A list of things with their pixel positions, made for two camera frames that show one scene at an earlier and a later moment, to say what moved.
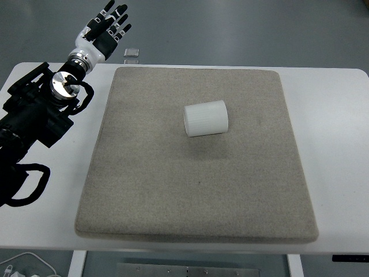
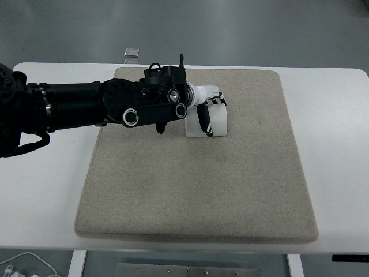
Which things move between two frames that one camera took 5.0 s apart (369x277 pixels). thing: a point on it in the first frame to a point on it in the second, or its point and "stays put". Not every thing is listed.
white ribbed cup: [206, 119] stays put
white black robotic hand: [97, 42] to [200, 96]
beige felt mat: [148, 178] stays put
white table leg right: [295, 265] stays put
